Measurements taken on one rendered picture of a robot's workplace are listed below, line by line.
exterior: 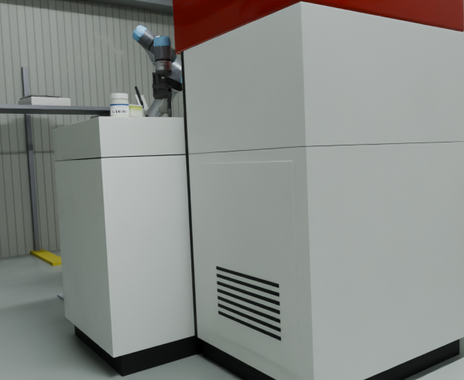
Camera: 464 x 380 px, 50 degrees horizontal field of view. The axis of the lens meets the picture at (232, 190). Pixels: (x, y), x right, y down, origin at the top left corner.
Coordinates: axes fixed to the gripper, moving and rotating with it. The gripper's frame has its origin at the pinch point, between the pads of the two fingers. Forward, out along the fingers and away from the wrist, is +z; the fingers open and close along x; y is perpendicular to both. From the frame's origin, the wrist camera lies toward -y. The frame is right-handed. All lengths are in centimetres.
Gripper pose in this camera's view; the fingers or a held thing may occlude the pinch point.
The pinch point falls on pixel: (170, 117)
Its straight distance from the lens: 225.9
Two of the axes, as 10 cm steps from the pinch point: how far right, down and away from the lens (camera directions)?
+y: -9.9, 0.5, -1.0
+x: 1.0, 0.6, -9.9
